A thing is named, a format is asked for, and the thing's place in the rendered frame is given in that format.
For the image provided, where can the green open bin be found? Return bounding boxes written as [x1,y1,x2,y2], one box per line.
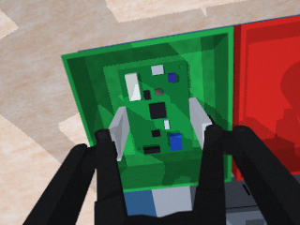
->
[61,26,233,192]

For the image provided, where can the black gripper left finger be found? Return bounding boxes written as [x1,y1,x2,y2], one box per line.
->
[22,106,130,225]

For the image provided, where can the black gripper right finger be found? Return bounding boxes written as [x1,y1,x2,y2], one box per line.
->
[188,97,300,225]

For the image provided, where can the red bin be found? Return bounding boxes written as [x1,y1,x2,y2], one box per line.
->
[232,15,300,175]

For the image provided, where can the green circuit board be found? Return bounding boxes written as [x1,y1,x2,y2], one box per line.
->
[117,60,193,157]

